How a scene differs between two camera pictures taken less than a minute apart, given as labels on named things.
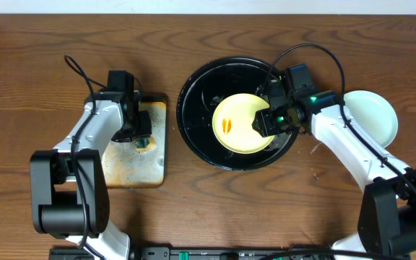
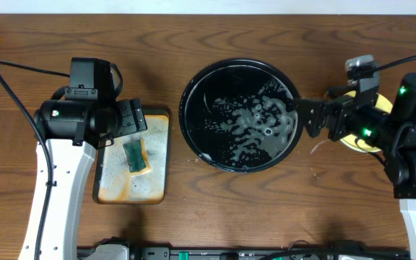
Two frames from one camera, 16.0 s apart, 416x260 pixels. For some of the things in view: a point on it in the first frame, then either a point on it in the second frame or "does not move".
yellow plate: (232, 123) → (382, 105)
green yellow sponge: (144, 144) → (136, 157)
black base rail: (231, 253) does not move
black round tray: (201, 92) does not move
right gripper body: (277, 121) → (365, 120)
